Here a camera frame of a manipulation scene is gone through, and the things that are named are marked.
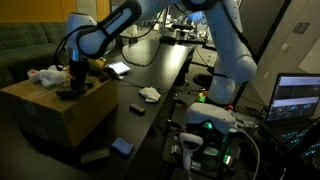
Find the small green yellow toy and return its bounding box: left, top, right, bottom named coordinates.
left=196, top=91, right=208, bottom=104

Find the white terry towel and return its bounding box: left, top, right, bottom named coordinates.
left=138, top=86, right=162, bottom=104

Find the black bar camera on stand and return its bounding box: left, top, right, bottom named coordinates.
left=159, top=23, right=205, bottom=46

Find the crumpled white plastic bag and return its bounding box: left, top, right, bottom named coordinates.
left=27, top=64, right=69, bottom=88

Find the large cardboard box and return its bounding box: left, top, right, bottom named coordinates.
left=0, top=71, right=120, bottom=148

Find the white VR headset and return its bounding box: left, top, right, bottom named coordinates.
left=184, top=102, right=238, bottom=134

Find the white paper roll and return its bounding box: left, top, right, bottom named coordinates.
left=128, top=24, right=139, bottom=37

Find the black rectangular case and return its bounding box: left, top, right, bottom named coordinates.
left=54, top=89, right=83, bottom=100
left=129, top=103, right=146, bottom=117

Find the dark flat rectangular block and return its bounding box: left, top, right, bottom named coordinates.
left=80, top=148, right=111, bottom=165

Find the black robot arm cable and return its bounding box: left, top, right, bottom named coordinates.
left=114, top=6, right=251, bottom=68

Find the white VR controller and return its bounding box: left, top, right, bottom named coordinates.
left=178, top=132, right=204, bottom=173

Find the white wall switch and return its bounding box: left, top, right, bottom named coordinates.
left=280, top=42, right=291, bottom=53

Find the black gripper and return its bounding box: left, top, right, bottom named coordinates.
left=68, top=59, right=90, bottom=96

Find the thin black table cable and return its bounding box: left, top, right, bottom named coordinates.
left=118, top=79, right=171, bottom=92

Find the green plaid sofa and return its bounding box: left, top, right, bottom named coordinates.
left=0, top=21, right=71, bottom=88

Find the blue sponge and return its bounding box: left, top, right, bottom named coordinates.
left=111, top=137, right=135, bottom=158

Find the open laptop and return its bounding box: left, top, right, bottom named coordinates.
left=261, top=73, right=320, bottom=161

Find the grey wall sign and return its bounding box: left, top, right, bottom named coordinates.
left=292, top=21, right=311, bottom=35

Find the white-framed tablet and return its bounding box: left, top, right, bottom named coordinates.
left=106, top=60, right=134, bottom=76

